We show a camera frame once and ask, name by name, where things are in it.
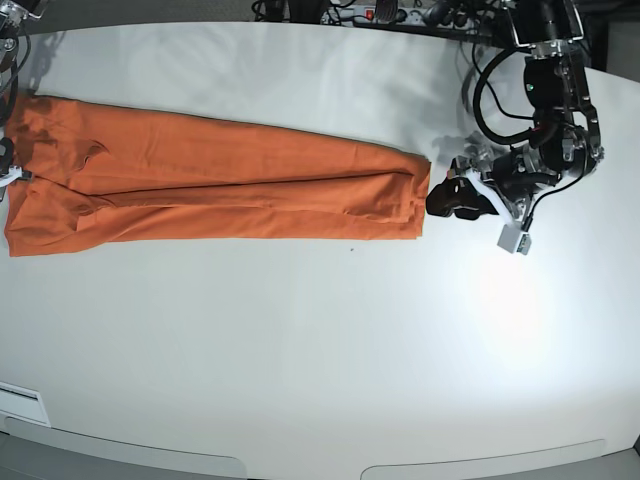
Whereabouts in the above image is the white power strip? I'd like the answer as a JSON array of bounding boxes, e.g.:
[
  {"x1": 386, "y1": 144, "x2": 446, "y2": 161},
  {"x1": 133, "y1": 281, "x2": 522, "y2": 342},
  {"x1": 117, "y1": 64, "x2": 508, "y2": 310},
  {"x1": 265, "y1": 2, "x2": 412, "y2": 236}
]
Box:
[{"x1": 320, "y1": 1, "x2": 473, "y2": 30}]

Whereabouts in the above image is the orange T-shirt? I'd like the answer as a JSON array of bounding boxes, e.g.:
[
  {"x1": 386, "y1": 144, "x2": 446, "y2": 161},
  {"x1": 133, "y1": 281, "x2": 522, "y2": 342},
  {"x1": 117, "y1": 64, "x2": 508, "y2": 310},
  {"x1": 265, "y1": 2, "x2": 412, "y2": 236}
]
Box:
[{"x1": 5, "y1": 96, "x2": 430, "y2": 257}]

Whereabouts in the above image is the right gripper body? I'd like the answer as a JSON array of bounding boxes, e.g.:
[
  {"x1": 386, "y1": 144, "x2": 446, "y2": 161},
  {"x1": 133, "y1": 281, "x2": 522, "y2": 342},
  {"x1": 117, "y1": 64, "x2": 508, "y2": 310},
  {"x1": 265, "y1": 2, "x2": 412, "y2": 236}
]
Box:
[{"x1": 0, "y1": 137, "x2": 14, "y2": 173}]

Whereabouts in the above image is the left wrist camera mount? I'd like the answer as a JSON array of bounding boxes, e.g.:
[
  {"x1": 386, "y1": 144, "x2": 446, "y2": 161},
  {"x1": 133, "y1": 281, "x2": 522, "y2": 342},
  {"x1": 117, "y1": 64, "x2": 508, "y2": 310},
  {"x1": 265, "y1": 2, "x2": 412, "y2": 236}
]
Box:
[{"x1": 447, "y1": 155, "x2": 532, "y2": 255}]

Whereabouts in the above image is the white label plate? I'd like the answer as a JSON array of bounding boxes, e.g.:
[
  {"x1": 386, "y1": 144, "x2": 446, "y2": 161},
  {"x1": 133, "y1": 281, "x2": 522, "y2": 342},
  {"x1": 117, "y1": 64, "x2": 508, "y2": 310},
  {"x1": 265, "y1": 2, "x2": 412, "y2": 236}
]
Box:
[{"x1": 0, "y1": 382, "x2": 51, "y2": 428}]

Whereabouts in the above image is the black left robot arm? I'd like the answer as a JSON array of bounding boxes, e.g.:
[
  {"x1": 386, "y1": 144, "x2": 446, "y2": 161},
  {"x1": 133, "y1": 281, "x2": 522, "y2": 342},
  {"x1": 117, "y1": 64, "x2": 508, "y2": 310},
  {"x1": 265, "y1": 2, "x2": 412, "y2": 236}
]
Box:
[{"x1": 424, "y1": 1, "x2": 604, "y2": 229}]

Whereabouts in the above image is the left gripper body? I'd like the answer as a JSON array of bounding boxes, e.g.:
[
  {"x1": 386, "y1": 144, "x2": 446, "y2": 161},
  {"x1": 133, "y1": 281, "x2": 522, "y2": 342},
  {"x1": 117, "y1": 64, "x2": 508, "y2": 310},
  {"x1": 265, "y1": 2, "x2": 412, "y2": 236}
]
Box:
[{"x1": 479, "y1": 149, "x2": 560, "y2": 210}]

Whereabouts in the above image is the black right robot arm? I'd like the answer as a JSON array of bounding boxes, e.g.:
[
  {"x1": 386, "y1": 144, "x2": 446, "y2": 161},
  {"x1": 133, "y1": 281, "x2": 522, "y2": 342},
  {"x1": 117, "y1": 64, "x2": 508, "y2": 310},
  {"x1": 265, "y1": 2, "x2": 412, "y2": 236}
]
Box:
[{"x1": 1, "y1": 0, "x2": 48, "y2": 177}]

